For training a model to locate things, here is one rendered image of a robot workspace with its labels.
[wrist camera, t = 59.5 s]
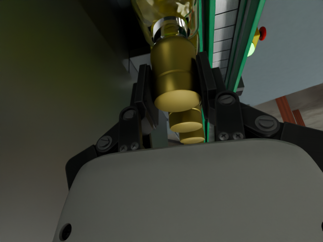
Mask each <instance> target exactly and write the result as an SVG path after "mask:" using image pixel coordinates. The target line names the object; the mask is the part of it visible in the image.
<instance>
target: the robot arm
mask: <svg viewBox="0 0 323 242"><path fill-rule="evenodd" d="M196 64H197V70H198V75H199V83H200V89H201V95H202V98H201V104H202V109H203V114H204V119H207V120H208V123H210V124H212V125H214V142H206V143H196V144H187V145H174V146H166V147H157V148H152V139H151V133H150V132H152V131H153V130H156V126H157V125H158V124H159V109H158V108H156V107H155V105H154V103H153V86H152V70H151V67H150V65H147V64H142V65H140V66H139V71H138V78H137V83H134V84H133V89H132V95H131V101H130V106H128V107H126V108H124V109H123V110H122V111H121V112H120V114H119V121H118V122H117V123H116V124H115V125H114V126H113V127H112V128H110V129H109V130H108V131H107V132H106V133H105V134H104V135H103V136H102V137H101V138H100V139H99V140H98V141H97V143H96V145H91V146H90V147H88V148H87V149H85V150H83V151H82V152H80V153H78V154H77V155H75V156H74V157H72V158H71V159H69V160H68V162H67V163H66V166H65V171H66V177H67V183H68V189H69V193H68V195H67V198H66V201H65V203H64V206H63V209H62V213H61V216H60V219H59V221H58V225H57V228H56V231H55V234H54V238H53V241H52V242H323V131H321V130H317V129H313V128H309V127H305V126H301V125H297V124H294V123H290V122H286V121H285V122H284V123H282V122H279V121H278V119H276V118H275V117H273V116H272V115H269V114H267V113H265V112H262V111H260V110H258V109H255V108H253V107H251V106H248V105H246V104H244V103H241V102H240V101H239V97H238V95H237V94H236V93H235V92H233V91H228V90H227V89H226V86H225V83H224V80H223V77H222V74H221V71H220V68H219V67H216V68H211V66H210V63H209V59H208V55H207V52H206V51H203V52H199V54H198V55H196Z"/></svg>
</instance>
